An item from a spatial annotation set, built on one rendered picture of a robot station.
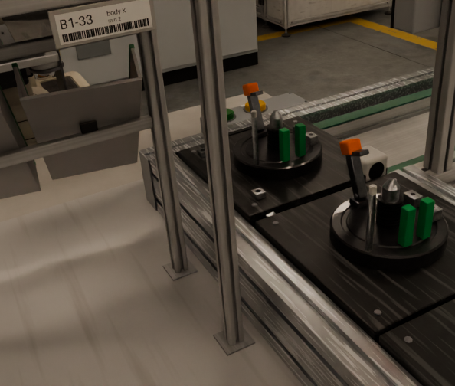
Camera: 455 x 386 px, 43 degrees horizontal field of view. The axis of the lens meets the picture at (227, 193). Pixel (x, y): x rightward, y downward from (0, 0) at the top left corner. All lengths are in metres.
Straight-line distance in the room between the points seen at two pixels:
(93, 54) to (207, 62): 3.36
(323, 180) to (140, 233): 0.32
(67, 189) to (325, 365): 0.68
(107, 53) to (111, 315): 3.19
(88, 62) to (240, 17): 1.11
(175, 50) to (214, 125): 3.50
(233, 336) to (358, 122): 0.54
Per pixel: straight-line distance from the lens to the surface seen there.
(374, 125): 1.15
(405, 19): 0.83
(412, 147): 1.08
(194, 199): 0.84
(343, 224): 0.73
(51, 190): 1.15
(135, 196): 1.07
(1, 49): 0.67
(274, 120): 0.88
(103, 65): 3.94
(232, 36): 4.23
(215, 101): 0.57
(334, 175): 0.87
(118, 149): 0.84
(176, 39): 4.06
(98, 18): 0.50
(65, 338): 0.81
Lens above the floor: 1.40
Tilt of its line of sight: 31 degrees down
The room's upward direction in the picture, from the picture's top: 5 degrees counter-clockwise
